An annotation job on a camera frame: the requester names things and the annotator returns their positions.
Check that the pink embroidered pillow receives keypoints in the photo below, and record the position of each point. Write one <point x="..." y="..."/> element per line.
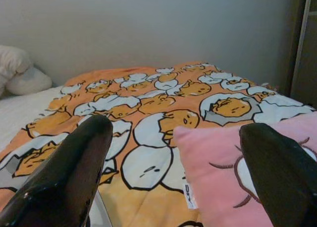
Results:
<point x="210" y="162"/>

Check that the white quilted mattress pad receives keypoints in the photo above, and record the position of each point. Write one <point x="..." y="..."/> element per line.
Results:
<point x="19" y="113"/>

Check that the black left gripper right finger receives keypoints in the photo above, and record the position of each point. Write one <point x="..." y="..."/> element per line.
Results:
<point x="280" y="175"/>

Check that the white plush toy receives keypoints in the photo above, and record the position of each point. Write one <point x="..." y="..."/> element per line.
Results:
<point x="19" y="73"/>

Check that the orange egg print blanket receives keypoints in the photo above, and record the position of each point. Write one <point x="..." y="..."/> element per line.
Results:
<point x="148" y="100"/>

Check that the dark wooden wardrobe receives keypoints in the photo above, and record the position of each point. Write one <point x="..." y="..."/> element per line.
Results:
<point x="307" y="63"/>

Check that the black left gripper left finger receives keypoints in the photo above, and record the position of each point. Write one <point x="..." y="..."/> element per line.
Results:
<point x="62" y="175"/>

